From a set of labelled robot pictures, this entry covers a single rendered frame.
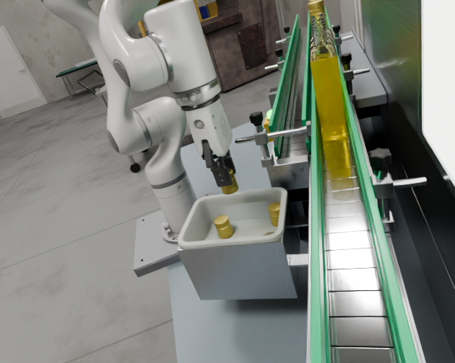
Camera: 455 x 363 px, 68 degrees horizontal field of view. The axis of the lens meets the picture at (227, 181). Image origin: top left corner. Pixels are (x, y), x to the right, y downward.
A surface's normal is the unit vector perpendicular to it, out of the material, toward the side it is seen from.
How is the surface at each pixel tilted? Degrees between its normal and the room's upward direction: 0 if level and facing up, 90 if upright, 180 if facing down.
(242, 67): 90
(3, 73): 90
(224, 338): 0
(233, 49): 90
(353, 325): 0
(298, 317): 0
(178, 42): 83
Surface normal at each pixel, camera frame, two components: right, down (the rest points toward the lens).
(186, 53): 0.40, 0.36
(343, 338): -0.28, -0.83
